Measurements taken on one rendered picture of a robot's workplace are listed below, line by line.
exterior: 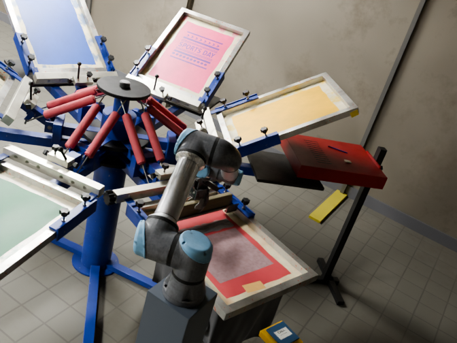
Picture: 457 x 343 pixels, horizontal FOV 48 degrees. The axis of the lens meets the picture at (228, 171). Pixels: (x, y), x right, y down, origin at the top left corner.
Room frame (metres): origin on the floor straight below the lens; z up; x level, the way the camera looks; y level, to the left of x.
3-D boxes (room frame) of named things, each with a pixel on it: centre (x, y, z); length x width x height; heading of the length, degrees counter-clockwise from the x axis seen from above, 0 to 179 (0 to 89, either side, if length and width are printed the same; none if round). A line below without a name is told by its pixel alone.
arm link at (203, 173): (2.05, 0.10, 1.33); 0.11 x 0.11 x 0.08; 86
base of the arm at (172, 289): (1.36, 0.03, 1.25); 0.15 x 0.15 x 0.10
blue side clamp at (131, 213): (1.98, 0.30, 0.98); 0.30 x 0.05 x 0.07; 47
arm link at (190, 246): (1.36, 0.04, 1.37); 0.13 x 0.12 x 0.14; 86
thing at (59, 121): (2.74, 0.71, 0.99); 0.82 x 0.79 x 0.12; 47
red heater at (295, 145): (3.16, -0.64, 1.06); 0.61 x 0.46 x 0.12; 107
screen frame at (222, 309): (2.02, -0.06, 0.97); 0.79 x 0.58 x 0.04; 47
